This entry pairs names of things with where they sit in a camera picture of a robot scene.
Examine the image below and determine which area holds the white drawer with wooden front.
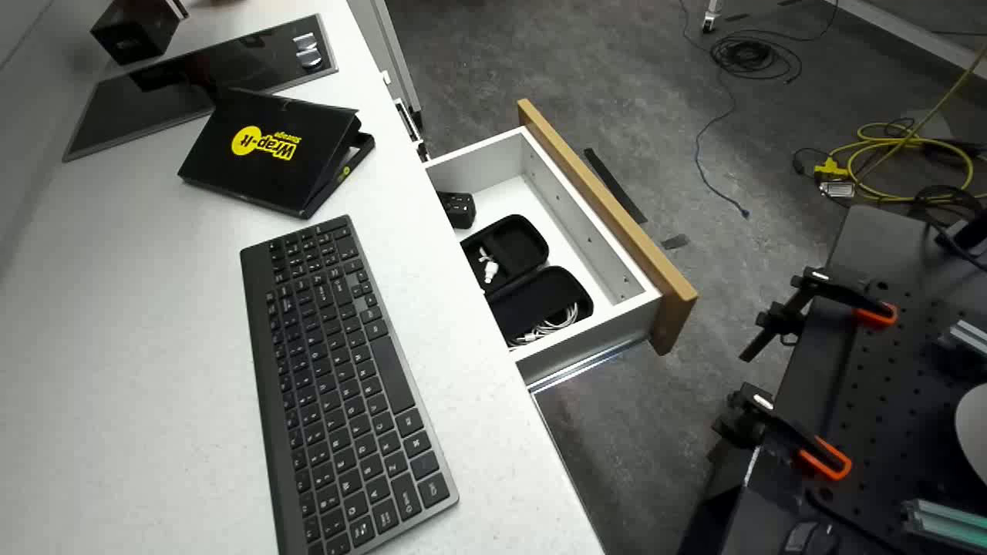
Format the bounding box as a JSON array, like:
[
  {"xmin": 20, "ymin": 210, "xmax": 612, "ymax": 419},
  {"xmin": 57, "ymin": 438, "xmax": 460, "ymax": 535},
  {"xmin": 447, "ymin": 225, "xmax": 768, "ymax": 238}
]
[{"xmin": 424, "ymin": 96, "xmax": 704, "ymax": 399}]

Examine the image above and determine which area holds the aluminium profile bar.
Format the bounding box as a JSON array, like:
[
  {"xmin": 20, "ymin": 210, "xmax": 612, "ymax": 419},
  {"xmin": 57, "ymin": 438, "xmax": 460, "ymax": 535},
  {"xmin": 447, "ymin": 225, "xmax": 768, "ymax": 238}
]
[{"xmin": 900, "ymin": 498, "xmax": 987, "ymax": 555}]

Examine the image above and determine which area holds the dark grey computer keyboard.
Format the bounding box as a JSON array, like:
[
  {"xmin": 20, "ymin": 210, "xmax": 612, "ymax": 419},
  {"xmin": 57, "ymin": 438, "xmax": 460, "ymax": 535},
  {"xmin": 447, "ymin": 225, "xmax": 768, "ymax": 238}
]
[{"xmin": 239, "ymin": 212, "xmax": 463, "ymax": 555}]

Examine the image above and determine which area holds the black perforated breadboard table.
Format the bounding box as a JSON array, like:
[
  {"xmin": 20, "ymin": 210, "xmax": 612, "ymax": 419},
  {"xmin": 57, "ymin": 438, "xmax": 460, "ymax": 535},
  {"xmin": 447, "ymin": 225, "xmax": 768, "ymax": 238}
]
[{"xmin": 676, "ymin": 200, "xmax": 987, "ymax": 555}]

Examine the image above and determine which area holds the yellow cable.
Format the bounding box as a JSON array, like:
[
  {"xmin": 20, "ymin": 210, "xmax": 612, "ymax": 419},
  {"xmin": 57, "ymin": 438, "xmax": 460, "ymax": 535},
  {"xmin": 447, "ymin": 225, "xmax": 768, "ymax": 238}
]
[{"xmin": 810, "ymin": 46, "xmax": 987, "ymax": 208}]

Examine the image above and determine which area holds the small black gadget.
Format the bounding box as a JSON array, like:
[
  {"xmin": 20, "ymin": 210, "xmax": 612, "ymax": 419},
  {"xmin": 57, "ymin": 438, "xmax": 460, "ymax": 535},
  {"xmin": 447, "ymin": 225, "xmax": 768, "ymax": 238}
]
[{"xmin": 436, "ymin": 187, "xmax": 477, "ymax": 232}]

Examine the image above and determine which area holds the white round disc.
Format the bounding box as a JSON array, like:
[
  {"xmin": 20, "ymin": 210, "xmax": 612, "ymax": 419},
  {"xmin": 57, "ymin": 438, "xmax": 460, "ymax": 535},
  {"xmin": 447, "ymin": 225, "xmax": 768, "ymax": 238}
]
[{"xmin": 952, "ymin": 378, "xmax": 987, "ymax": 487}]

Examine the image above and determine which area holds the black clamp with orange handle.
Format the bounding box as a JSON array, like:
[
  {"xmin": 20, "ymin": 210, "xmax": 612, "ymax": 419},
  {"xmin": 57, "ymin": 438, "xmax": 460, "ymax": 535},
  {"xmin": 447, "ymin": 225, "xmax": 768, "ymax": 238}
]
[
  {"xmin": 714, "ymin": 384, "xmax": 857, "ymax": 487},
  {"xmin": 737, "ymin": 266, "xmax": 905, "ymax": 364}
]

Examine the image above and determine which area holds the black open zipper case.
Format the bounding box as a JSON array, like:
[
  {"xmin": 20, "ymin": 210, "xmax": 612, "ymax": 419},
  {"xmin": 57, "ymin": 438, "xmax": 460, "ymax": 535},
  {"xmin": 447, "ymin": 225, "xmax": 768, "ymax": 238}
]
[{"xmin": 460, "ymin": 212, "xmax": 596, "ymax": 349}]

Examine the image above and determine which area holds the thin black floor cable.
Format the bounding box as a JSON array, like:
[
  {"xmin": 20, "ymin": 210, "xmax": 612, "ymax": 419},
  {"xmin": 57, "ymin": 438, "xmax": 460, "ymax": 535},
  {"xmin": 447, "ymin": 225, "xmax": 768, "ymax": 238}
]
[{"xmin": 680, "ymin": 0, "xmax": 828, "ymax": 221}]

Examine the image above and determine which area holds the black flat glossy panel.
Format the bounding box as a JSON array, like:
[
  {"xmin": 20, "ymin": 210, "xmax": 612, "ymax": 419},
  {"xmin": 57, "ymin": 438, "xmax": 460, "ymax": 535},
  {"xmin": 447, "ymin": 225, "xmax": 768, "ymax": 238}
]
[{"xmin": 63, "ymin": 12, "xmax": 339, "ymax": 165}]

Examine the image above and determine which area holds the black strip on floor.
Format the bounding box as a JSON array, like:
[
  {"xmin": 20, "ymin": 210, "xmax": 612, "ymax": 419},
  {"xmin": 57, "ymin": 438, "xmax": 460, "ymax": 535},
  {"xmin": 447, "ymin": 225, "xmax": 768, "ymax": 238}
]
[{"xmin": 580, "ymin": 144, "xmax": 652, "ymax": 228}]

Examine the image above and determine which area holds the short aluminium profile piece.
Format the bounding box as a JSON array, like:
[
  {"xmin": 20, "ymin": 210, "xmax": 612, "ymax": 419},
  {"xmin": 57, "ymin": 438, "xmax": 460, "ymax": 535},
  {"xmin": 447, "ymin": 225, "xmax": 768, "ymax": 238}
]
[{"xmin": 940, "ymin": 319, "xmax": 987, "ymax": 364}]

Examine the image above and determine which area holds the black cube device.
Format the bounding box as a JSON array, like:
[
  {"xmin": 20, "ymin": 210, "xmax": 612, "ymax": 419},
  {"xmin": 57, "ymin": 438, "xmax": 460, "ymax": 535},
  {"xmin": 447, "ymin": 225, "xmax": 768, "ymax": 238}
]
[{"xmin": 89, "ymin": 0, "xmax": 190, "ymax": 69}]

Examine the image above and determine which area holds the black box with yellow logo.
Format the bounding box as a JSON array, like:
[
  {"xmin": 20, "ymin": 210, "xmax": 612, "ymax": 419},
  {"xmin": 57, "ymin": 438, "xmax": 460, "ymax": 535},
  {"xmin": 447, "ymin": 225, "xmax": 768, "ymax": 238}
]
[{"xmin": 175, "ymin": 86, "xmax": 380, "ymax": 221}]

